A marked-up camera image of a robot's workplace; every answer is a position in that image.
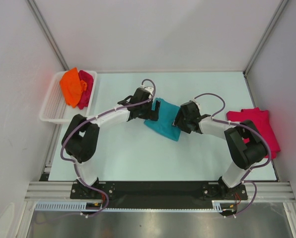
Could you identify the orange t shirt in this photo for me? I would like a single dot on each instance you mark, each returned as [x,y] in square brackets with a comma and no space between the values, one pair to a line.
[72,87]

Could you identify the crimson t shirt in basket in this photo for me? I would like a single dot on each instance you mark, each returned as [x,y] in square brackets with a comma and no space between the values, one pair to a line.
[87,82]

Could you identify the teal t shirt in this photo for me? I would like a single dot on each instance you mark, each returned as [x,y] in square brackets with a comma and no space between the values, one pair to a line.
[166,117]

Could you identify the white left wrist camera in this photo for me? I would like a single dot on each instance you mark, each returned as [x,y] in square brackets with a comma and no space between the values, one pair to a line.
[149,89]

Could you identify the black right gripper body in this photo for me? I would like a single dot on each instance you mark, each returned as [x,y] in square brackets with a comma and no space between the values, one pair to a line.
[182,122]

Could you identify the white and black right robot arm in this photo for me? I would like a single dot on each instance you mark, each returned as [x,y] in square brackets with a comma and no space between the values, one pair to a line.
[245,144]

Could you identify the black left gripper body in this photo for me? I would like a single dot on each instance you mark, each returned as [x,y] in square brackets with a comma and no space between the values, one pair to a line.
[145,110]

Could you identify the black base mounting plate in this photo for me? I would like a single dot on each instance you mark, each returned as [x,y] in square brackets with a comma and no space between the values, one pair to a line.
[160,194]

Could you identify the white perforated plastic basket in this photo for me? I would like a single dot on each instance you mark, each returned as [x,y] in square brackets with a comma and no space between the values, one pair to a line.
[54,108]

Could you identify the folded crimson t shirt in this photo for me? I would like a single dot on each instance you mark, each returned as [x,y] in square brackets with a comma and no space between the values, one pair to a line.
[261,121]

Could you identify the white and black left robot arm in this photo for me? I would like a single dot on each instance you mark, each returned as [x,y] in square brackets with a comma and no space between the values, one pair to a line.
[80,140]

